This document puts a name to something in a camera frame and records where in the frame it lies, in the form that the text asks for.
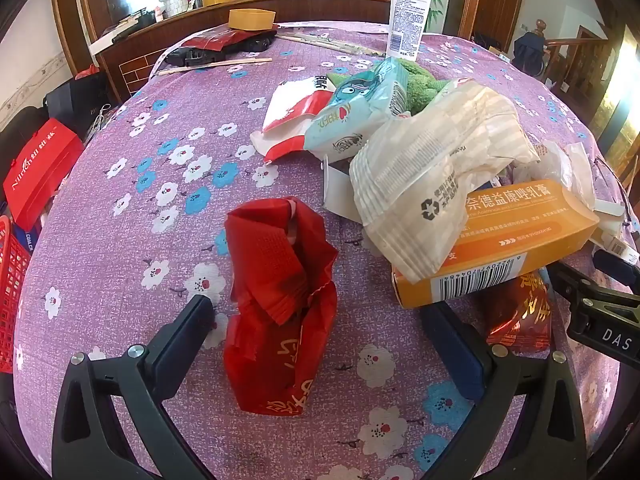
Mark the eyeglasses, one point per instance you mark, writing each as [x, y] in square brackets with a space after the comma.
[617, 185]

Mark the white small package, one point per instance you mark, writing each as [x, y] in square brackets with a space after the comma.
[610, 230]

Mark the wooden chopstick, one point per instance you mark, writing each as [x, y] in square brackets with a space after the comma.
[215, 64]

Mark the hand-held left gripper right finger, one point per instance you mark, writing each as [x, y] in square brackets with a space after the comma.
[450, 347]

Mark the red pouch on black item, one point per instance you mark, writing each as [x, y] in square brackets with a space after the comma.
[200, 56]

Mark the red plastic basket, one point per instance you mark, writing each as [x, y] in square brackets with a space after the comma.
[12, 290]

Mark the red snack wrapper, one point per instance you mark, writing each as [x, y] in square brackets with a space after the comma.
[270, 270]

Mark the dark navy paper bag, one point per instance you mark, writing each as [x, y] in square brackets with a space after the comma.
[75, 105]

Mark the orange carton box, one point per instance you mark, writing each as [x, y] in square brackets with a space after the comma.
[525, 232]

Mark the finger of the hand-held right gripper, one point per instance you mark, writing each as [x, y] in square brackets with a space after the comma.
[575, 290]
[617, 269]

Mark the wooden stair railing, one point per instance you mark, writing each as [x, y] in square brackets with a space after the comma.
[580, 60]

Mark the white lotion tube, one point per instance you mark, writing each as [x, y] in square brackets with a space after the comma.
[410, 5]

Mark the yellow box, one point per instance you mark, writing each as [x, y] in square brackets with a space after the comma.
[251, 19]

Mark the green plush toy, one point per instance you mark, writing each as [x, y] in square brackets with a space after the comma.
[422, 91]

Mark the dark red packet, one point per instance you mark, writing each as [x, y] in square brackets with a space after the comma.
[220, 39]

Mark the beige striped plastic bag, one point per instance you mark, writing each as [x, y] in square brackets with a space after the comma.
[425, 170]

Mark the blue jacket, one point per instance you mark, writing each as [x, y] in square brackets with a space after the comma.
[529, 55]

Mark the light blue tissue packet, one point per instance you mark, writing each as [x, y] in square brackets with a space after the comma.
[350, 115]

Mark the wrapped bamboo sticks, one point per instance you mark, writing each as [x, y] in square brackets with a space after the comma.
[330, 45]

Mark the red and gold snack packet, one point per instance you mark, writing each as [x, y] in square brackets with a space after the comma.
[515, 317]

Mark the red gift bag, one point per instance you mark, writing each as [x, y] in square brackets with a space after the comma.
[40, 170]

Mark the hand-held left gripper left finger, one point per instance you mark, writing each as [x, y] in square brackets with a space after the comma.
[182, 345]

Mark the wooden door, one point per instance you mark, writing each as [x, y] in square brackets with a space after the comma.
[497, 5]

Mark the wooden counter with brick panel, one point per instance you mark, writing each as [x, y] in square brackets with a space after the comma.
[150, 45]

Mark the clear plastic wrapper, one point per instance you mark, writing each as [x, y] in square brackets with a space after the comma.
[562, 165]

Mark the purple floral tablecloth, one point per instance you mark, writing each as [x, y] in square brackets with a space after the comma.
[150, 240]

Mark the red plastic bag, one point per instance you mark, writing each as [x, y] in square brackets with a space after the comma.
[87, 71]

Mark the stack of books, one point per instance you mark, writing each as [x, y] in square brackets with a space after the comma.
[125, 27]

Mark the red and white wrapper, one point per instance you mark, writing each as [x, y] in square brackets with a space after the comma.
[295, 105]

